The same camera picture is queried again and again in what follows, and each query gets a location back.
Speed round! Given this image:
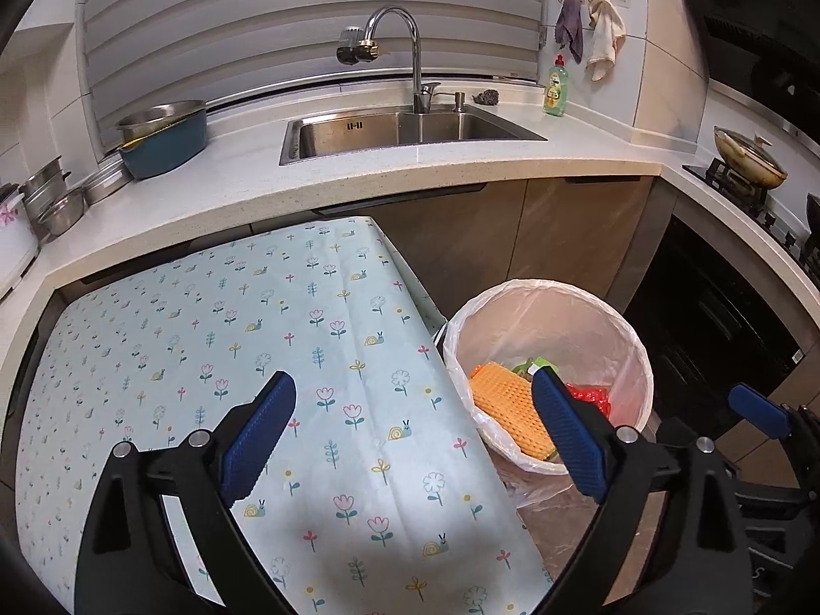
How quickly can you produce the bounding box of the blue plastic basin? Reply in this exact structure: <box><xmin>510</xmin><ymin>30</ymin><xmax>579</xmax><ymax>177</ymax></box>
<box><xmin>118</xmin><ymin>114</ymin><xmax>210</xmax><ymax>181</ymax></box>

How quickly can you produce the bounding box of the orange foam net sheet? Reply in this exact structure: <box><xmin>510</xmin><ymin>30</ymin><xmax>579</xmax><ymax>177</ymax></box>
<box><xmin>469</xmin><ymin>362</ymin><xmax>556</xmax><ymax>461</ymax></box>

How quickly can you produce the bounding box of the green yellow snack bag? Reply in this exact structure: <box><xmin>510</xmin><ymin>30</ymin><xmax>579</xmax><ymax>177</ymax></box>
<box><xmin>512</xmin><ymin>355</ymin><xmax>560</xmax><ymax>379</ymax></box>

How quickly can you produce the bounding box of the stainless steel sink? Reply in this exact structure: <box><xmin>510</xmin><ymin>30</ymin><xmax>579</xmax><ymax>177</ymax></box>
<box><xmin>278</xmin><ymin>109</ymin><xmax>549</xmax><ymax>168</ymax></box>

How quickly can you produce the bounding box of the white rice cooker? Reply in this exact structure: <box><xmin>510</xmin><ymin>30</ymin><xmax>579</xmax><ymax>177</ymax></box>
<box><xmin>0</xmin><ymin>182</ymin><xmax>41</xmax><ymax>299</ymax></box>

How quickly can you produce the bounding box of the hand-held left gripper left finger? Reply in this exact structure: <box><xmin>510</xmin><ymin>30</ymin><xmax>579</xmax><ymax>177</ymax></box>
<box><xmin>73</xmin><ymin>370</ymin><xmax>297</xmax><ymax>615</ymax></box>

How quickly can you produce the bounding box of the purple hanging cloth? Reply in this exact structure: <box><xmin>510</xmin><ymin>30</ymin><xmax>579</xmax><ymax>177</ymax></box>
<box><xmin>554</xmin><ymin>0</ymin><xmax>586</xmax><ymax>66</ymax></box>

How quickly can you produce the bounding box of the wok with glass lid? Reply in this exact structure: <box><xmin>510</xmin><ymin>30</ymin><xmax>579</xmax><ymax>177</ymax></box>
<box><xmin>713</xmin><ymin>126</ymin><xmax>788</xmax><ymax>191</ymax></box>

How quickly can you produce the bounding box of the translucent white bin liner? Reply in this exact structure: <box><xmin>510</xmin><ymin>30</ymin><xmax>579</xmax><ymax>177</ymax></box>
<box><xmin>443</xmin><ymin>278</ymin><xmax>654</xmax><ymax>515</ymax></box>

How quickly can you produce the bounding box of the floral tablecloth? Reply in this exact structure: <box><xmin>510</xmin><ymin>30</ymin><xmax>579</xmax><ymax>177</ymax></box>
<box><xmin>13</xmin><ymin>216</ymin><xmax>557</xmax><ymax>615</ymax></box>

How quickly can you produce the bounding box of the grey window blind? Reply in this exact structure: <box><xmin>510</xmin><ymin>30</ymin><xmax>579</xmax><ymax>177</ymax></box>
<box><xmin>77</xmin><ymin>0</ymin><xmax>547</xmax><ymax>162</ymax></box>

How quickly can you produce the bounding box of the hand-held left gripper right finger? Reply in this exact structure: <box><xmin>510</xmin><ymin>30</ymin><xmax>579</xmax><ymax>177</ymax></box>
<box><xmin>530</xmin><ymin>365</ymin><xmax>753</xmax><ymax>615</ymax></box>

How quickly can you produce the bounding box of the black range hood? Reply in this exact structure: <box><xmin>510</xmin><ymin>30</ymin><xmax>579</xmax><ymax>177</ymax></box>
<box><xmin>675</xmin><ymin>0</ymin><xmax>820</xmax><ymax>137</ymax></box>

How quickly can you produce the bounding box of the chrome faucet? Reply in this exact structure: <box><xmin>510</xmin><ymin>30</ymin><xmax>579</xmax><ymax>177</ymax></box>
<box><xmin>336</xmin><ymin>6</ymin><xmax>443</xmax><ymax>115</ymax></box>

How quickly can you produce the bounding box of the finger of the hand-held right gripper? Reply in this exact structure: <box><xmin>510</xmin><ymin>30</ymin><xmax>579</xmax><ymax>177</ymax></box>
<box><xmin>728</xmin><ymin>383</ymin><xmax>820</xmax><ymax>456</ymax></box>

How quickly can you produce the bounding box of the green dish soap bottle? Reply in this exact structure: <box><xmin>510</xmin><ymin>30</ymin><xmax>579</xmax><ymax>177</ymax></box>
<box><xmin>543</xmin><ymin>54</ymin><xmax>570</xmax><ymax>118</ymax></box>

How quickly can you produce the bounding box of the wooden base cabinet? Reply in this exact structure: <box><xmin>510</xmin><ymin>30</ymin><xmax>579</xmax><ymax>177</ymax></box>
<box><xmin>314</xmin><ymin>176</ymin><xmax>662</xmax><ymax>335</ymax></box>

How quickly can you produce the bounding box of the cream hanging cloth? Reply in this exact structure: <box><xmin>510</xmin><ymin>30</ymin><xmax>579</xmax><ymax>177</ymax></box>
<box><xmin>585</xmin><ymin>0</ymin><xmax>627</xmax><ymax>84</ymax></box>

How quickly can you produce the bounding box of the red plastic wrapper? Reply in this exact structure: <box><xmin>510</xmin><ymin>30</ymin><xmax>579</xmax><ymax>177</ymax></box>
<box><xmin>564</xmin><ymin>381</ymin><xmax>614</xmax><ymax>422</ymax></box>

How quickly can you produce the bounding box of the small steel bowl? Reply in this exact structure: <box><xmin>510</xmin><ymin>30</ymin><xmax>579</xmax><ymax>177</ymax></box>
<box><xmin>35</xmin><ymin>187</ymin><xmax>88</xmax><ymax>237</ymax></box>

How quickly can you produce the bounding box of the steel steamer pot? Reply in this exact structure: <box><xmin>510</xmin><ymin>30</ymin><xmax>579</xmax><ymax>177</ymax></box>
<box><xmin>19</xmin><ymin>155</ymin><xmax>72</xmax><ymax>207</ymax></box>

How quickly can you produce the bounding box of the flat steel pan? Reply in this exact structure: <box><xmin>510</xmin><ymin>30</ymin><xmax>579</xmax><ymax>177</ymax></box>
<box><xmin>83</xmin><ymin>154</ymin><xmax>133</xmax><ymax>207</ymax></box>

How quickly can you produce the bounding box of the large steel bowl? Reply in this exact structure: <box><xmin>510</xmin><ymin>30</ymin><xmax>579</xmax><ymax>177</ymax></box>
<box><xmin>115</xmin><ymin>100</ymin><xmax>208</xmax><ymax>137</ymax></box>

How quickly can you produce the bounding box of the beige trash bin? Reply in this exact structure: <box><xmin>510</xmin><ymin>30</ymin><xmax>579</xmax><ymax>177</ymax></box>
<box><xmin>443</xmin><ymin>278</ymin><xmax>654</xmax><ymax>477</ymax></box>

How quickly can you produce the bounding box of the black built-in oven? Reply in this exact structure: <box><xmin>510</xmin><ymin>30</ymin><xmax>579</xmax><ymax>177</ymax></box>
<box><xmin>624</xmin><ymin>214</ymin><xmax>820</xmax><ymax>444</ymax></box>

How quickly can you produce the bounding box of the black gas stove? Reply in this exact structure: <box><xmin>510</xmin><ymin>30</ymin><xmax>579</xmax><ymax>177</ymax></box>
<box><xmin>682</xmin><ymin>160</ymin><xmax>820</xmax><ymax>265</ymax></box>

